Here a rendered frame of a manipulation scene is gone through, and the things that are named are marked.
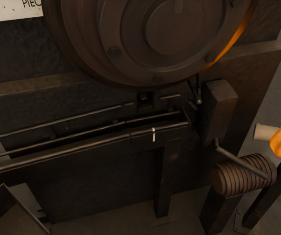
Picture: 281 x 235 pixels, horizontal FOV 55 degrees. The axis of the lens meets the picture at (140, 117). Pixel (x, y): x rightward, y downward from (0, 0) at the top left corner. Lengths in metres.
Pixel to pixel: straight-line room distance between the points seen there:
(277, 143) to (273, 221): 0.91
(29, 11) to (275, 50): 0.74
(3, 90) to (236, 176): 0.80
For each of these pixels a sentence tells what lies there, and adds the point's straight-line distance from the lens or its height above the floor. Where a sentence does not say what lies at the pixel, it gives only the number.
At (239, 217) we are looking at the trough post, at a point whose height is 0.01.
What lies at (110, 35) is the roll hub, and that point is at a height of 1.11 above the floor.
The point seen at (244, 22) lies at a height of 1.05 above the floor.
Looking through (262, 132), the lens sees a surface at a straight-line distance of 0.97.
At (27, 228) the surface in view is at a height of 0.61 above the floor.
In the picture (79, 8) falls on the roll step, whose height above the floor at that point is 1.15.
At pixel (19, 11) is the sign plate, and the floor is 1.08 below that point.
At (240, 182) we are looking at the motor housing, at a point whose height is 0.52.
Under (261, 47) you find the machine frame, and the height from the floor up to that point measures 0.87.
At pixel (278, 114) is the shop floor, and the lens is 2.12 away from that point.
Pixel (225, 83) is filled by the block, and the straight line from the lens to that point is 0.93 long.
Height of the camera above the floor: 1.37
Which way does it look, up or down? 47 degrees down
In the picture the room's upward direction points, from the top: straight up
